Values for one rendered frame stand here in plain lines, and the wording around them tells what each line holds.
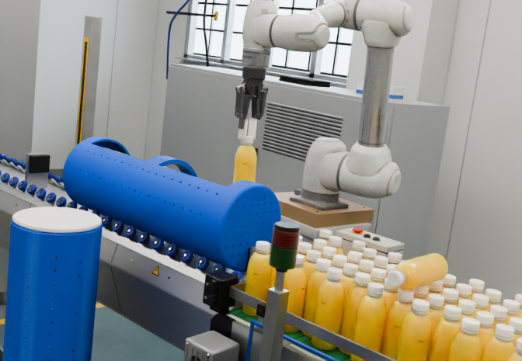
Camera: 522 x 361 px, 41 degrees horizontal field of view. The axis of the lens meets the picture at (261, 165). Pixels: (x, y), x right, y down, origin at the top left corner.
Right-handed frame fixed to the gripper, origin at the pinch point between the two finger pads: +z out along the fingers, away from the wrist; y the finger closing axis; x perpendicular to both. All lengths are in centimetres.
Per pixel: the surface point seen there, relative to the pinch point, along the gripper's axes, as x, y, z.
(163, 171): -23.5, 13.8, 18.0
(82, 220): -32, 38, 35
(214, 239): 10.0, 19.4, 31.8
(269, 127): -135, -163, 23
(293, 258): 58, 41, 20
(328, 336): 60, 26, 42
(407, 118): -41, -167, 2
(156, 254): -20, 17, 46
